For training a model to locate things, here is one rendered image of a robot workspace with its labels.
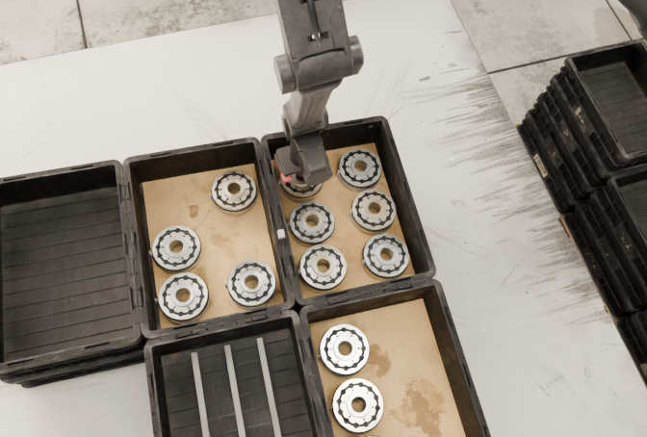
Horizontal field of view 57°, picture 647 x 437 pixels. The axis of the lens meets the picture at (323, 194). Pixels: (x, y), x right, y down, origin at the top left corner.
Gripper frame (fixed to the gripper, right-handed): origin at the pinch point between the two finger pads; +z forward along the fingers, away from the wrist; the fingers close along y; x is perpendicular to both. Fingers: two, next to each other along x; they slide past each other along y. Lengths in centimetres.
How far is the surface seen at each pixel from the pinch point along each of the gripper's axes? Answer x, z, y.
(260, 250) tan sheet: -13.2, 4.2, -13.9
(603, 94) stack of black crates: 14, 37, 116
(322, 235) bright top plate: -15.1, 1.2, -0.2
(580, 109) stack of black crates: 10, 34, 102
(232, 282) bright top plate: -19.0, 1.3, -22.0
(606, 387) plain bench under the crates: -67, 17, 53
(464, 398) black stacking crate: -57, -2, 14
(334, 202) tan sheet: -7.5, 4.0, 6.0
